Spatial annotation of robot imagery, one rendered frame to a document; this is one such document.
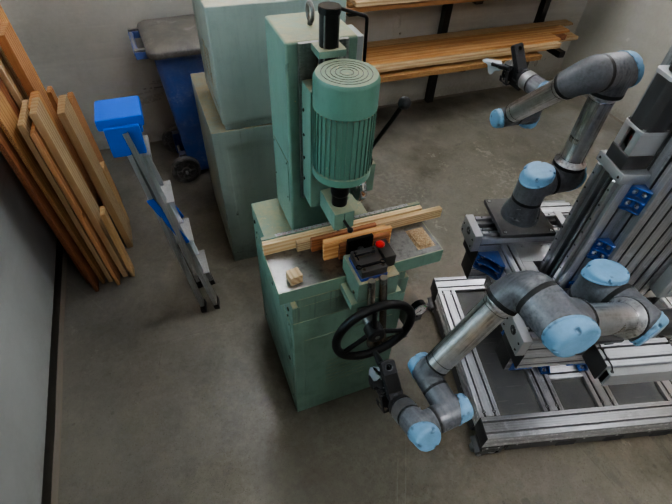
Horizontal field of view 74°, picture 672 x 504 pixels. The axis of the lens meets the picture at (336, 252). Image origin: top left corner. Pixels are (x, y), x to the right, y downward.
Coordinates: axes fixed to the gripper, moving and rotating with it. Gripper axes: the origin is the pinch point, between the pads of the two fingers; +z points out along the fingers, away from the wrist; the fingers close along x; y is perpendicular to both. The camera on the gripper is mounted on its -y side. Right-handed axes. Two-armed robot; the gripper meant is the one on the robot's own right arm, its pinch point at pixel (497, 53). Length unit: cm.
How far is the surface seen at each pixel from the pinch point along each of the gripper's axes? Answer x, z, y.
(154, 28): -139, 143, 9
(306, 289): -113, -71, 20
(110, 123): -158, 3, -13
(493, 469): -59, -123, 117
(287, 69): -100, -36, -35
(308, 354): -118, -71, 59
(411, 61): 28, 132, 67
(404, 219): -71, -55, 21
